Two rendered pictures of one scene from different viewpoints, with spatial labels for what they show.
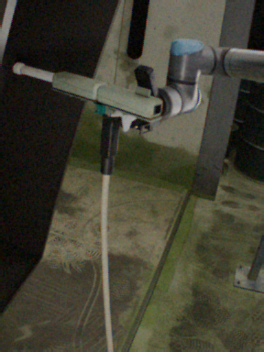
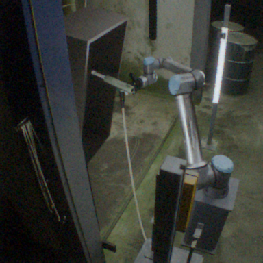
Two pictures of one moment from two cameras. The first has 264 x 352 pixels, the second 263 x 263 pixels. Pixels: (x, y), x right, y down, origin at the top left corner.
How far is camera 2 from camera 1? 1.22 m
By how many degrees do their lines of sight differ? 15
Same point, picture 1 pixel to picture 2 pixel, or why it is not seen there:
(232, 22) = (198, 19)
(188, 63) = (148, 67)
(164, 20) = (165, 20)
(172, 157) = not seen: hidden behind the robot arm
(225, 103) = (198, 59)
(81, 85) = (111, 81)
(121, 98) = (122, 87)
